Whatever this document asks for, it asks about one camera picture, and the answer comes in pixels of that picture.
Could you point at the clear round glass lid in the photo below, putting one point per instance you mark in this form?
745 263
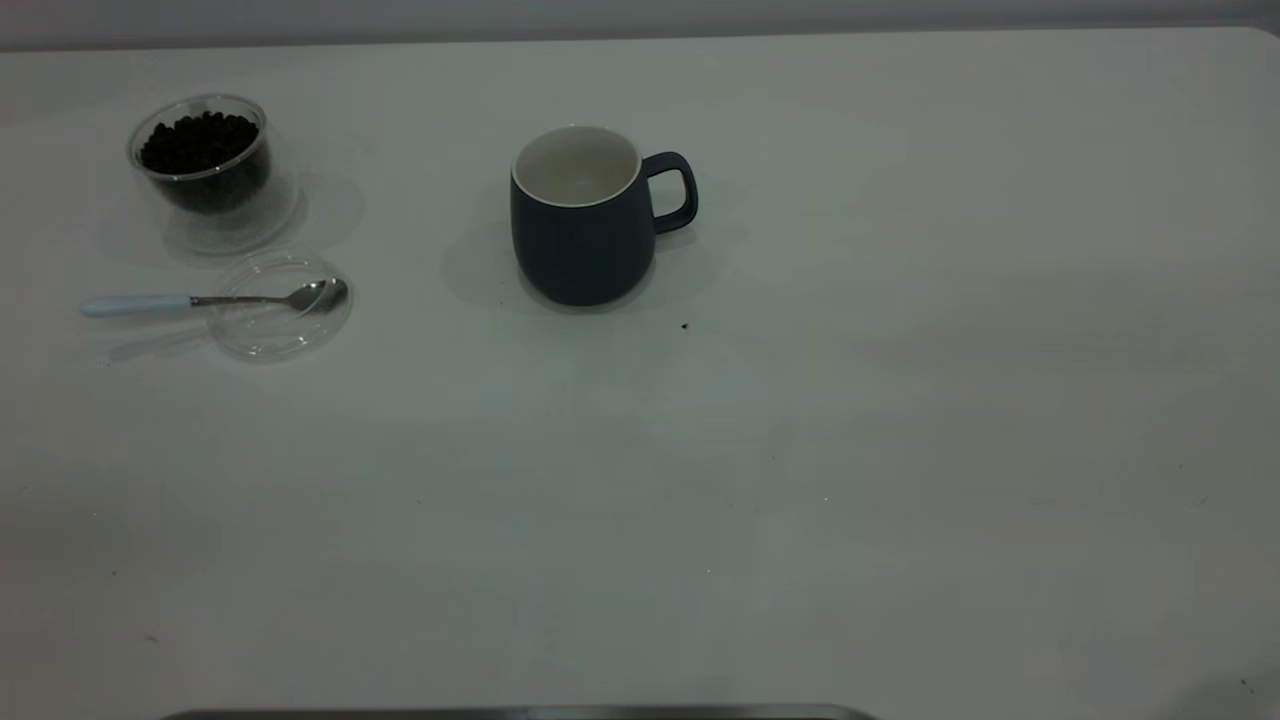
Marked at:
270 340

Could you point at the clear double-wall glass cup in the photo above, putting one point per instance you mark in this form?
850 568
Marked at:
232 226

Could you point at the dark grey ceramic mug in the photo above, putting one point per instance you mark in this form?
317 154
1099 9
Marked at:
585 250

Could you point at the dark coffee beans pile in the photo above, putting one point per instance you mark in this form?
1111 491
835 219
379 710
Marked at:
200 150

